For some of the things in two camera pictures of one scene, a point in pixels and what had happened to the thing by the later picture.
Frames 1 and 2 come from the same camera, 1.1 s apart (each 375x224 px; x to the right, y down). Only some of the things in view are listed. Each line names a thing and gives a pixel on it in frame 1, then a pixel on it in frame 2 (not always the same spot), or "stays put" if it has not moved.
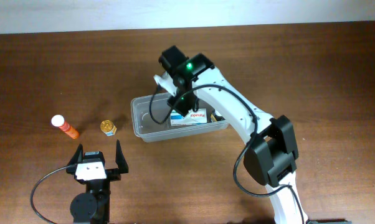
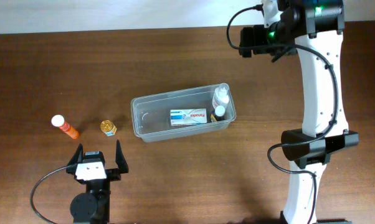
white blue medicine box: x=190 y=117 stays put
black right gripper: x=181 y=101 → x=245 y=40
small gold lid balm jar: x=108 y=127 stays put
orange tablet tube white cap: x=58 y=121 stays put
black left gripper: x=111 y=172 → x=113 y=171
